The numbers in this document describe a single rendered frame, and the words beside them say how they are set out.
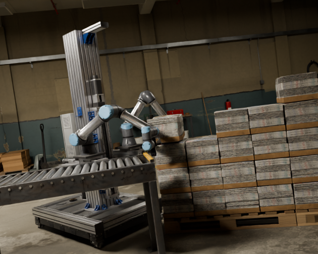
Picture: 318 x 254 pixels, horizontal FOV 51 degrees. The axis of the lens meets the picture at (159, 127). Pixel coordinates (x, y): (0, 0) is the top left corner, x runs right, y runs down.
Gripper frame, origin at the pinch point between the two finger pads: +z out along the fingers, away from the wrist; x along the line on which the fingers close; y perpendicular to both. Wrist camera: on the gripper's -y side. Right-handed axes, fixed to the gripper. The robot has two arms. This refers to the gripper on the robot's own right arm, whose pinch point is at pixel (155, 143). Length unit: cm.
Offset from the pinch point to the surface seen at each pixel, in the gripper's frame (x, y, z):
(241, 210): -69, -67, 2
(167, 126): -12.7, 14.2, 3.6
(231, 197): -62, -55, 3
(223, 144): -60, -7, 3
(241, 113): -78, 18, 3
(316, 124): -137, 3, 2
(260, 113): -94, 16, 3
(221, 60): -73, 146, 725
